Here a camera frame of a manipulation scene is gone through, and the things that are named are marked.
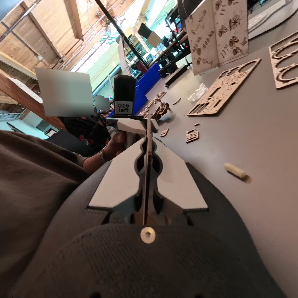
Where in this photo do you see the person's left hand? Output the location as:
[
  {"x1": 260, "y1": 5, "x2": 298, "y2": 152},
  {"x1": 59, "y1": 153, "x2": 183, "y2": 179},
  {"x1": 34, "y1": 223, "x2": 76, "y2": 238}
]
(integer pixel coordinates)
[{"x1": 106, "y1": 131, "x2": 128, "y2": 162}]

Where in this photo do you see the black round lamp stand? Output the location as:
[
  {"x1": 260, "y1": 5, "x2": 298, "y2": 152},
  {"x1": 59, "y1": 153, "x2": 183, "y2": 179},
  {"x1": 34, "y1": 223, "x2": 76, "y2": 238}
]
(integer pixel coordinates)
[{"x1": 94, "y1": 0, "x2": 150, "y2": 70}]

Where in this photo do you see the person's brown sweatshirt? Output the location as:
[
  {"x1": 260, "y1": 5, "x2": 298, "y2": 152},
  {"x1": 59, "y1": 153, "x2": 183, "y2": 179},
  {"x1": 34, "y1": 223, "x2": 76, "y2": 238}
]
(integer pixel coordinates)
[{"x1": 0, "y1": 130, "x2": 98, "y2": 298}]

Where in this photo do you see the small white cylinder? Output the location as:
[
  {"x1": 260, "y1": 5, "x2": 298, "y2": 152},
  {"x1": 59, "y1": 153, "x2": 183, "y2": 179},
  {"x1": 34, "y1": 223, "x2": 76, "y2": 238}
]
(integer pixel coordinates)
[{"x1": 223, "y1": 163, "x2": 247, "y2": 179}]

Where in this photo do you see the wooden gear model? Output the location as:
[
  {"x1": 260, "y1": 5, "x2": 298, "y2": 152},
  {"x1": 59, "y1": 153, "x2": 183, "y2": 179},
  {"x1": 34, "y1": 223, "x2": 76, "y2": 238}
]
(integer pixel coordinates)
[{"x1": 151, "y1": 98, "x2": 172, "y2": 121}]

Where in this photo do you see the wooden sheet with toothed holes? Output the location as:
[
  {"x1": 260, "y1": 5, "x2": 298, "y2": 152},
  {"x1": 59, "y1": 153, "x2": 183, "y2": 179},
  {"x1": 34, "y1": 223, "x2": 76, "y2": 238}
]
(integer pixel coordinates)
[{"x1": 268, "y1": 30, "x2": 298, "y2": 90}]

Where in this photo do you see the person's left forearm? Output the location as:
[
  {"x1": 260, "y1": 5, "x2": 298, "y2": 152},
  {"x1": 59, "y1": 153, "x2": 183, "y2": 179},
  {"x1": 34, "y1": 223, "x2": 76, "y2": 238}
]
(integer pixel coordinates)
[{"x1": 83, "y1": 149, "x2": 110, "y2": 174}]

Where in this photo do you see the wooden sheet with round holes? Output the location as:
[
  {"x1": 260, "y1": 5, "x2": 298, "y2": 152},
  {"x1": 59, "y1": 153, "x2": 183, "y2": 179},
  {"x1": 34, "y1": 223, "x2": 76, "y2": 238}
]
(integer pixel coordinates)
[{"x1": 142, "y1": 116, "x2": 154, "y2": 225}]

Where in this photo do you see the black stand base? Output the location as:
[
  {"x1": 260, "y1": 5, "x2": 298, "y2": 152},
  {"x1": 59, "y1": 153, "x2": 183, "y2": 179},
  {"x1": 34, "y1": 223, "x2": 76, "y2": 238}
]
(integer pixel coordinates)
[{"x1": 165, "y1": 64, "x2": 188, "y2": 88}]

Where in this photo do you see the blue plastic bin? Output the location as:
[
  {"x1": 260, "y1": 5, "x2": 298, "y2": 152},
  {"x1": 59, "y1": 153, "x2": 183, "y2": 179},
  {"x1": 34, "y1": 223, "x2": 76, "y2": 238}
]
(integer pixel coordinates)
[
  {"x1": 140, "y1": 63, "x2": 162, "y2": 93},
  {"x1": 133, "y1": 86, "x2": 149, "y2": 117}
]

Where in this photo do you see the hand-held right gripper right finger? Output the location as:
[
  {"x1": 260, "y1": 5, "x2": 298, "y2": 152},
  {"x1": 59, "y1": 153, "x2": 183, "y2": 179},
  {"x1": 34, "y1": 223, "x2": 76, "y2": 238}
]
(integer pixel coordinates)
[{"x1": 151, "y1": 137, "x2": 208, "y2": 220}]

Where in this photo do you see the tan cardboard panel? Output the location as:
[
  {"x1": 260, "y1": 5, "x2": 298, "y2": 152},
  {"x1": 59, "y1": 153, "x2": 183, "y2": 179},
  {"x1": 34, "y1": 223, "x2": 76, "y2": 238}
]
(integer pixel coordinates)
[{"x1": 148, "y1": 31, "x2": 163, "y2": 48}]

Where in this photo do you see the wooden sheet with thin strips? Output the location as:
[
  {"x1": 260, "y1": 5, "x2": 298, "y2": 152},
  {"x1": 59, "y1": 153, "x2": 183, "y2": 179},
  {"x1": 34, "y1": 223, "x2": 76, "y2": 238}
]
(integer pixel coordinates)
[{"x1": 140, "y1": 91, "x2": 167, "y2": 117}]

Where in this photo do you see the wooden sheet with rectangular slots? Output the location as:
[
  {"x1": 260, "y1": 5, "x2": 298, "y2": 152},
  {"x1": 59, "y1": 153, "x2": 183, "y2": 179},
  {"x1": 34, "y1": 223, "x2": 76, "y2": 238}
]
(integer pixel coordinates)
[{"x1": 187, "y1": 58, "x2": 262, "y2": 116}]

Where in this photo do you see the black light panel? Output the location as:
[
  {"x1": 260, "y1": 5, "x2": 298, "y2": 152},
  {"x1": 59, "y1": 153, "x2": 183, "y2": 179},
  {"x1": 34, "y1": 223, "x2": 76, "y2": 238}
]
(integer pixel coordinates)
[{"x1": 137, "y1": 23, "x2": 155, "y2": 39}]

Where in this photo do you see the clear crumpled plastic bag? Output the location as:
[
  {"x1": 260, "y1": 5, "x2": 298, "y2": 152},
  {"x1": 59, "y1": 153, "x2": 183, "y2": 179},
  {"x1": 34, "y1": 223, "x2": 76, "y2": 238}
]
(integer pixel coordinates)
[{"x1": 187, "y1": 83, "x2": 209, "y2": 102}]

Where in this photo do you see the white monitor stand base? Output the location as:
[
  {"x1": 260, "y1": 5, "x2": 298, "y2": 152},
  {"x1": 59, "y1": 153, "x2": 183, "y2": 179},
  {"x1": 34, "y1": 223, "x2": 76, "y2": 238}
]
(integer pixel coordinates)
[{"x1": 247, "y1": 0, "x2": 298, "y2": 39}]

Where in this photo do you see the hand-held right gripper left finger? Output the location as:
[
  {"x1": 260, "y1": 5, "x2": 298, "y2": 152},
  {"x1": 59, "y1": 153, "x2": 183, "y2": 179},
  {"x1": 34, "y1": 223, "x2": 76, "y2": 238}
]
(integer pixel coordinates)
[{"x1": 88, "y1": 137, "x2": 148, "y2": 220}]

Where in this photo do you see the small slotted wooden piece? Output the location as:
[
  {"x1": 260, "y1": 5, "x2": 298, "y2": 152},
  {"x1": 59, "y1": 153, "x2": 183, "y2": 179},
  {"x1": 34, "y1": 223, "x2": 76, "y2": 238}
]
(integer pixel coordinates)
[{"x1": 185, "y1": 129, "x2": 200, "y2": 143}]

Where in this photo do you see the standing folded instruction booklet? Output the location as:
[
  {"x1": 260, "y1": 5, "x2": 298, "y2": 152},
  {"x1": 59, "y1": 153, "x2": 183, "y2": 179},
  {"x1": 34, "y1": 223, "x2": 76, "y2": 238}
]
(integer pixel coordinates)
[{"x1": 185, "y1": 0, "x2": 248, "y2": 75}]

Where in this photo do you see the grey desk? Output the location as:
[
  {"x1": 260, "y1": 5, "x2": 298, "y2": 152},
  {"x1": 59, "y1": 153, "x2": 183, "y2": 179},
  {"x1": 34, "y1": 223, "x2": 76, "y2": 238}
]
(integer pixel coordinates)
[{"x1": 137, "y1": 19, "x2": 298, "y2": 298}]

